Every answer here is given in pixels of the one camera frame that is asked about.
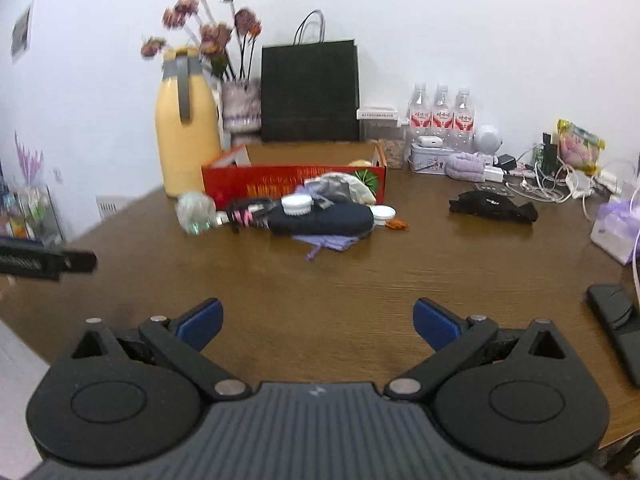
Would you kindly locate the middle water bottle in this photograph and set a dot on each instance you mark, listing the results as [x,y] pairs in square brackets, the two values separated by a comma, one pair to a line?
[442,114]

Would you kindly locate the black phone stand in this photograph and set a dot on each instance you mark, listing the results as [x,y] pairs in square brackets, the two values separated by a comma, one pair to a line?
[619,318]

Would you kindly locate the wall picture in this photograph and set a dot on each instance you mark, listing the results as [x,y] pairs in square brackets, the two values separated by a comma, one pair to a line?
[21,33]

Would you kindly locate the red cardboard box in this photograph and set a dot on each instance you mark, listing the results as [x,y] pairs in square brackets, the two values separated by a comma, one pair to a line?
[277,169]

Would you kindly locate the white cloth bag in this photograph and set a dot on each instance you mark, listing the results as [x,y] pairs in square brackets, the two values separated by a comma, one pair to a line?
[341,188]

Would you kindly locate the small orange object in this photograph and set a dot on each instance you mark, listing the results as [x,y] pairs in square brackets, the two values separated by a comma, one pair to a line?
[396,225]

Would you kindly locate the purple cloth pouch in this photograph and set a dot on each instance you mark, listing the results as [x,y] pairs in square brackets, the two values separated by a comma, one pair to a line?
[317,243]

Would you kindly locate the white round speaker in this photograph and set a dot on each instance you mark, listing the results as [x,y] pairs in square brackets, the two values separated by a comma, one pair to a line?
[487,140]

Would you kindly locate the dried pink flowers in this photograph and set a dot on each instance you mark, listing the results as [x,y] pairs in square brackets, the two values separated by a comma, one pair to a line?
[227,49]

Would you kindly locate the black glove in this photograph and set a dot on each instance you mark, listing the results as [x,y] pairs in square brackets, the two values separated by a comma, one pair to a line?
[490,205]

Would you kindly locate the purple ribbed vase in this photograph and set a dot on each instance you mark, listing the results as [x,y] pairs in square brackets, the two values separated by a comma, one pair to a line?
[241,103]

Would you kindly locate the purple scrunchie towel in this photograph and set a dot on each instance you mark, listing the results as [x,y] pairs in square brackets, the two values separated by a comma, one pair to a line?
[469,167]

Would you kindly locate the right water bottle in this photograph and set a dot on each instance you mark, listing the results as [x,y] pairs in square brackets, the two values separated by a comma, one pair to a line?
[464,121]

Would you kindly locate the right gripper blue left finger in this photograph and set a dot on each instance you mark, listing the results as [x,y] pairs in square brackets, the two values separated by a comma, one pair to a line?
[176,343]

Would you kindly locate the cluttered wire rack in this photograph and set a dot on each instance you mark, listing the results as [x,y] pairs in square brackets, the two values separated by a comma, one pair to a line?
[27,207]

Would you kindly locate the navy blue pouch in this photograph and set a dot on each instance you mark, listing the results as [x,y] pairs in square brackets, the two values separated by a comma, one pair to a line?
[342,219]

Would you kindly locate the snack packet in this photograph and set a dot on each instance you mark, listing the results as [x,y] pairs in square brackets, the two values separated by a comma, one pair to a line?
[578,148]

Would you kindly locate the left water bottle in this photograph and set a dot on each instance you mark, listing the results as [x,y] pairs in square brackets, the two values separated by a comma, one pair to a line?
[419,113]

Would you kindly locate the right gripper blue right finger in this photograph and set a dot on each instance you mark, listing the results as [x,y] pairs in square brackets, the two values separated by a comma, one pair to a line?
[458,343]

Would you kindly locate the alpaca plush toy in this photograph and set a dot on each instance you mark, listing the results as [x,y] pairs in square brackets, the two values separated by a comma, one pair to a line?
[360,163]

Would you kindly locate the water bottle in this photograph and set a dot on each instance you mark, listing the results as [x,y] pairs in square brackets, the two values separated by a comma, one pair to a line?
[419,113]
[464,121]
[442,114]

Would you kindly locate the purple tissue pack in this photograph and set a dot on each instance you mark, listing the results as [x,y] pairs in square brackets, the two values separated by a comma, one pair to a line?
[616,229]

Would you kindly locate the black paper bag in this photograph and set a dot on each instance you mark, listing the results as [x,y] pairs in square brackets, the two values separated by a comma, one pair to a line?
[310,88]

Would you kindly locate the green ball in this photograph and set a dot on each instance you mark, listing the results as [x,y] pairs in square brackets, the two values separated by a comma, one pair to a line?
[196,212]

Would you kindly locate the yellow thermos jug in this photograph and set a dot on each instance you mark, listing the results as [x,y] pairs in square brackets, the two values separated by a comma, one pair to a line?
[186,122]

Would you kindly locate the white earbuds case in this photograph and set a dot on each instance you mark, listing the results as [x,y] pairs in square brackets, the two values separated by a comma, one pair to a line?
[430,141]

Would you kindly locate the decorated tin box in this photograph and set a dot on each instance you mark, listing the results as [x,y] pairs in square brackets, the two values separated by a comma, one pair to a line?
[428,159]

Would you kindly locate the white round jar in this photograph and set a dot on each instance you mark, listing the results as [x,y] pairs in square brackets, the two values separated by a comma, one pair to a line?
[295,205]

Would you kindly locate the clear container with white lid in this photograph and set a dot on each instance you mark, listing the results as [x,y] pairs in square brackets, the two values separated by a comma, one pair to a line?
[383,125]

